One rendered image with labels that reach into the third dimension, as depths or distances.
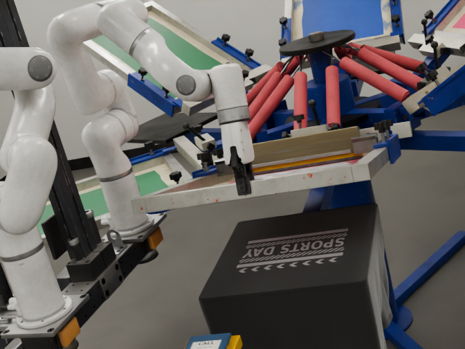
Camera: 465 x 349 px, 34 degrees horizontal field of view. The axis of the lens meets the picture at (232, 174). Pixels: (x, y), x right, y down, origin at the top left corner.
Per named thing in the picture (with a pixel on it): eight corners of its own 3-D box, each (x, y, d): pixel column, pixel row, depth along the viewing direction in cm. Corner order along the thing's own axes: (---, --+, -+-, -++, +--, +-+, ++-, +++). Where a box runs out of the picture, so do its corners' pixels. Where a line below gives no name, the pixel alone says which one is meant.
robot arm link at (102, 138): (88, 183, 198) (70, 127, 193) (117, 165, 208) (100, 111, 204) (117, 182, 193) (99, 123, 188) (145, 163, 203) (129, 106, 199)
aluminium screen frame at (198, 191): (370, 180, 166) (367, 163, 166) (133, 215, 184) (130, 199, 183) (397, 151, 241) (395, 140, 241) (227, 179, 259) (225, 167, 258)
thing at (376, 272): (397, 417, 198) (367, 277, 185) (383, 418, 199) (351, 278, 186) (402, 323, 239) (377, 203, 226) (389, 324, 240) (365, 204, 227)
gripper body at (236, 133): (225, 118, 182) (233, 164, 182) (212, 120, 172) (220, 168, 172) (254, 113, 179) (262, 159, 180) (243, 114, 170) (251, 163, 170)
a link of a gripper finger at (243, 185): (233, 167, 175) (239, 195, 175) (230, 168, 172) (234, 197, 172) (246, 165, 174) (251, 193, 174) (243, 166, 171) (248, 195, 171)
